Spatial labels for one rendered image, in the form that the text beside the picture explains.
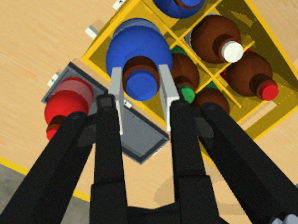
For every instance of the brown bottle with red cap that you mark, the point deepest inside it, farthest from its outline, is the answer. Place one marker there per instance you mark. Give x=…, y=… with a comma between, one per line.
x=248, y=76

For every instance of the grey flat tray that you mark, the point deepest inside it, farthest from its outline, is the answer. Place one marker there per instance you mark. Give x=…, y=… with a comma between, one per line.
x=141, y=138

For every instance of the brown bottle with white cap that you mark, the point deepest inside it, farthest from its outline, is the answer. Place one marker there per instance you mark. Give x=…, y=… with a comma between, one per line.
x=212, y=36

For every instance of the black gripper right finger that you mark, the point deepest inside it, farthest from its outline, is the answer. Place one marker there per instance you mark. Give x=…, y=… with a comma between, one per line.
x=264, y=192

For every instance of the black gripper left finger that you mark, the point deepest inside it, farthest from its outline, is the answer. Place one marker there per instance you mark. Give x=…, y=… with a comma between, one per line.
x=44, y=194

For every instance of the blue bottle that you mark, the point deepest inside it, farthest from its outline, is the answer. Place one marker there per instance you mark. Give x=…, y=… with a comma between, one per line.
x=179, y=9
x=138, y=46

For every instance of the brown bottle with green cap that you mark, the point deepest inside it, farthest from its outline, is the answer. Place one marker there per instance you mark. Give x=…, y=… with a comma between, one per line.
x=185, y=73
x=211, y=93

